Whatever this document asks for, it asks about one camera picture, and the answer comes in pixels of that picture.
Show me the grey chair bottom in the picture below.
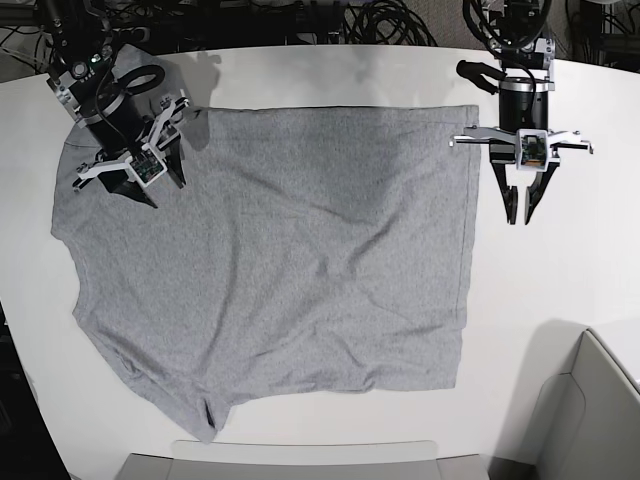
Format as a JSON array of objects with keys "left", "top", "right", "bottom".
[{"left": 117, "top": 440, "right": 489, "bottom": 479}]

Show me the black cable bundle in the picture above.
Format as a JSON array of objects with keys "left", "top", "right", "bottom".
[{"left": 344, "top": 2, "right": 439, "bottom": 47}]

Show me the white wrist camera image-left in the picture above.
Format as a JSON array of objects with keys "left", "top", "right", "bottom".
[{"left": 127, "top": 150, "right": 167, "bottom": 188}]

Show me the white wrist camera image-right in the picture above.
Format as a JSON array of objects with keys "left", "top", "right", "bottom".
[{"left": 515, "top": 129, "right": 550, "bottom": 173}]

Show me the grey T-shirt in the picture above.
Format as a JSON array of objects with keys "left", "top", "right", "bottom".
[{"left": 51, "top": 105, "right": 481, "bottom": 442}]

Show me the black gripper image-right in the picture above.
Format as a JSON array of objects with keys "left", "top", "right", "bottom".
[{"left": 449, "top": 79, "right": 593, "bottom": 225}]

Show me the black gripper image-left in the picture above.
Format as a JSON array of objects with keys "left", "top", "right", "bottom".
[{"left": 73, "top": 92, "right": 190, "bottom": 209}]

